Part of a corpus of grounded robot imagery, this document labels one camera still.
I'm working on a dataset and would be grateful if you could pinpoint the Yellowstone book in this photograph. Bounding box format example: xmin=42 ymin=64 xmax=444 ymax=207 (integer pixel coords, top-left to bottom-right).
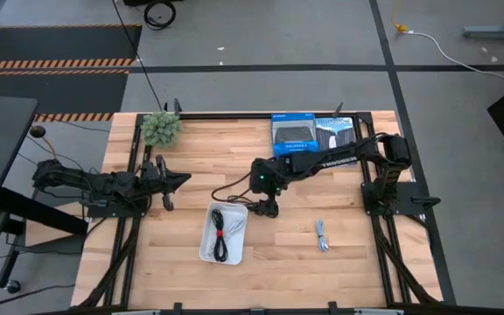
xmin=315 ymin=115 xmax=358 ymax=152

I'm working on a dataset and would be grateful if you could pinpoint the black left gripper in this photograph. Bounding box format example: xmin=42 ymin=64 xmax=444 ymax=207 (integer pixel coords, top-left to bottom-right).
xmin=140 ymin=155 xmax=192 ymax=212

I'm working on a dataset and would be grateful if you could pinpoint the black metal rig frame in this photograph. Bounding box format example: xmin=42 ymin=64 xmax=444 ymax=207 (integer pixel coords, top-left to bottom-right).
xmin=76 ymin=111 xmax=459 ymax=315

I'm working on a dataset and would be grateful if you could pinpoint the light blue USB-C cable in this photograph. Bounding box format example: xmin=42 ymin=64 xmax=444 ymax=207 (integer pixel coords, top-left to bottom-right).
xmin=315 ymin=218 xmax=331 ymax=253

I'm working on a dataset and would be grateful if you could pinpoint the black cable with red strap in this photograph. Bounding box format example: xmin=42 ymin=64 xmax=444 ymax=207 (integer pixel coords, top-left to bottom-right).
xmin=210 ymin=208 xmax=230 ymax=263

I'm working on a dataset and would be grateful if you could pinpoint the green potted plant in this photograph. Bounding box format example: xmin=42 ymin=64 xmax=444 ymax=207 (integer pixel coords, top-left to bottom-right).
xmin=140 ymin=110 xmax=184 ymax=149

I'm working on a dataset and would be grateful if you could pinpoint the white USB-C cable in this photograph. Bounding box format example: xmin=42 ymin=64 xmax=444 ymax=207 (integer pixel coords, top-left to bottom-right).
xmin=221 ymin=217 xmax=247 ymax=241

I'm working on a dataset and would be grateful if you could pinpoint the white floor cable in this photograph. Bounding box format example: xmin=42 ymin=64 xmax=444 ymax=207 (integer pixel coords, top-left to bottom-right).
xmin=407 ymin=29 xmax=504 ymax=91

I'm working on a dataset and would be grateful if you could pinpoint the long black floor cable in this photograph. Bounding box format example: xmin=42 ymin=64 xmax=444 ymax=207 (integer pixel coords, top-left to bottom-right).
xmin=110 ymin=0 xmax=165 ymax=113

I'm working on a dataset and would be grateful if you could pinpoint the black USB-C cable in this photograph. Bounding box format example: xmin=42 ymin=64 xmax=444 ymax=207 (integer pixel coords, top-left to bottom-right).
xmin=210 ymin=170 xmax=275 ymax=219

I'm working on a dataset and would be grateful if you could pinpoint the white plastic tray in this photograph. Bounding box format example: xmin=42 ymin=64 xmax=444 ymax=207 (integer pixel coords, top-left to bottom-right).
xmin=198 ymin=200 xmax=249 ymax=266

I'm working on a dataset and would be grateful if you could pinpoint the blue game controller box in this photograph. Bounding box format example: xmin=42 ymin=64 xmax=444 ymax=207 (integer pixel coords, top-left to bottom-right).
xmin=270 ymin=112 xmax=321 ymax=159

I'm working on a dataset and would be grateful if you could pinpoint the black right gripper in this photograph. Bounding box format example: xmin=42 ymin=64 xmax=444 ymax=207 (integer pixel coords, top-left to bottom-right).
xmin=249 ymin=157 xmax=289 ymax=219

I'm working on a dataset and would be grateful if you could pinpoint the grey desk base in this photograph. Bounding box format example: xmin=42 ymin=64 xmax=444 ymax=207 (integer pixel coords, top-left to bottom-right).
xmin=461 ymin=0 xmax=504 ymax=41

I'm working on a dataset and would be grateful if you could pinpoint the coiled black floor cable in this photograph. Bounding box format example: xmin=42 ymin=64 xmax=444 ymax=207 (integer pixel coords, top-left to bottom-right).
xmin=143 ymin=0 xmax=178 ymax=31

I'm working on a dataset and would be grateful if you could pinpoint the black hazard-striped floor mat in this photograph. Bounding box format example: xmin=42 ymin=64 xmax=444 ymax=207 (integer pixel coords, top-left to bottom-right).
xmin=0 ymin=24 xmax=144 ymax=70
xmin=0 ymin=68 xmax=130 ymax=123

